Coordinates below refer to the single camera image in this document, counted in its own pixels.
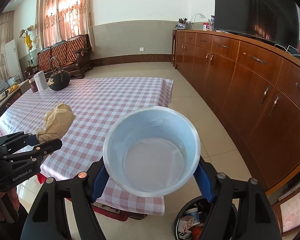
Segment black trash bucket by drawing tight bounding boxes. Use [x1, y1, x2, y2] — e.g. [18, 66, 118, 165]
[173, 196, 237, 239]

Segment wooden sofa bench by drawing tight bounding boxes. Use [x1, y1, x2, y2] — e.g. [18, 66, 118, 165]
[37, 34, 93, 79]

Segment red white carton box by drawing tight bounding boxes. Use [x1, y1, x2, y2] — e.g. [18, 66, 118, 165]
[178, 215, 194, 232]

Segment yellow orchid plant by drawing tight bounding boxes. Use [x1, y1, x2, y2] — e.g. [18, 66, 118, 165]
[19, 25, 34, 67]

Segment wooden sideboard cabinet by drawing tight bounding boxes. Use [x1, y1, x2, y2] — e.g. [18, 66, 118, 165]
[172, 30, 300, 194]

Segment left hand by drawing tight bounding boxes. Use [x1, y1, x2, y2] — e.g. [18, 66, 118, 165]
[0, 187, 20, 222]

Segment pink curtain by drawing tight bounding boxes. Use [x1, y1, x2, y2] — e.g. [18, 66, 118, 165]
[36, 0, 95, 50]

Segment pink checkered tablecloth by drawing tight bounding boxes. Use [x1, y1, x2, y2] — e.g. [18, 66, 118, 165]
[0, 77, 175, 216]

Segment small potted plant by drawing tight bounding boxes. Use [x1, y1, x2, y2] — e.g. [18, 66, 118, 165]
[175, 18, 190, 30]

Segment black iron teapot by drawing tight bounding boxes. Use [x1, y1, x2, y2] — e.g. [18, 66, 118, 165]
[47, 57, 71, 91]

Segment black flat television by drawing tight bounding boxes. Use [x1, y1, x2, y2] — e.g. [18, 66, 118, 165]
[214, 0, 299, 47]

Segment red plastic bag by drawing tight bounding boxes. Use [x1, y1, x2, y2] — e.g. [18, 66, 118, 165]
[191, 226, 203, 240]

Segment tan cloth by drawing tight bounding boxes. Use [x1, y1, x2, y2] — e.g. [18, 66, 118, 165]
[36, 102, 76, 143]

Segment white tea box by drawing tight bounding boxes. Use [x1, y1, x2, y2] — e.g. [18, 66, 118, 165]
[33, 70, 48, 92]

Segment dark red tin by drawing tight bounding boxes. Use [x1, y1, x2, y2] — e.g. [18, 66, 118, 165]
[29, 77, 38, 93]

